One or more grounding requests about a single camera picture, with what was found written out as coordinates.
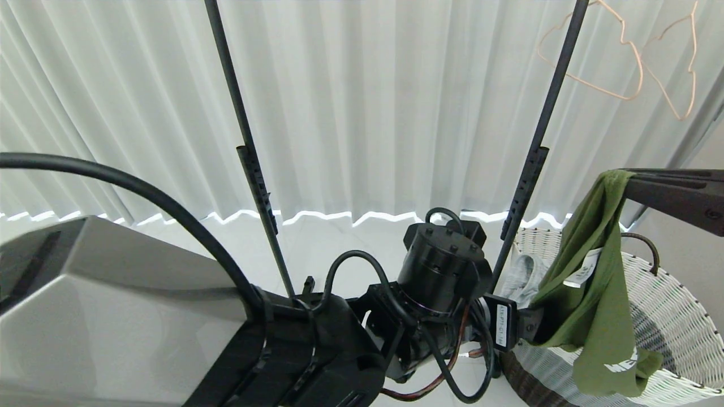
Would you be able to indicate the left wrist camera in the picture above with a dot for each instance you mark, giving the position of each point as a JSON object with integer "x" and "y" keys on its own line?
{"x": 475, "y": 234}

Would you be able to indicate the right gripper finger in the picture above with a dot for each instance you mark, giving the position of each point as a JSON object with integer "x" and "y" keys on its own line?
{"x": 690, "y": 203}
{"x": 679, "y": 174}

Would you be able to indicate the black clothes rack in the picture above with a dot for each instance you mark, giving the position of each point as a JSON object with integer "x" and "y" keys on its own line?
{"x": 254, "y": 169}

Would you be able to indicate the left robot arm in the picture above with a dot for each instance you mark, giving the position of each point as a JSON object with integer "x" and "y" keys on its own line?
{"x": 113, "y": 316}

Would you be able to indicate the white laundry basket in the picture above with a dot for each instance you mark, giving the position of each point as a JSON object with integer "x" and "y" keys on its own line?
{"x": 667, "y": 316}

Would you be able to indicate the white curtain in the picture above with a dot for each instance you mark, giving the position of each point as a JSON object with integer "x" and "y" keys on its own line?
{"x": 367, "y": 113}

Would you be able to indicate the pink clothes hanger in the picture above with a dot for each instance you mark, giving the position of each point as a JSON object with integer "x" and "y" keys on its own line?
{"x": 691, "y": 85}
{"x": 641, "y": 76}

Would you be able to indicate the green long-sleeved shirt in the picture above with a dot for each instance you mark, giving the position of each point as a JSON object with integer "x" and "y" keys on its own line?
{"x": 599, "y": 282}

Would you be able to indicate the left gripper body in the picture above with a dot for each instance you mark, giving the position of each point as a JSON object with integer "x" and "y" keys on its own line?
{"x": 503, "y": 325}

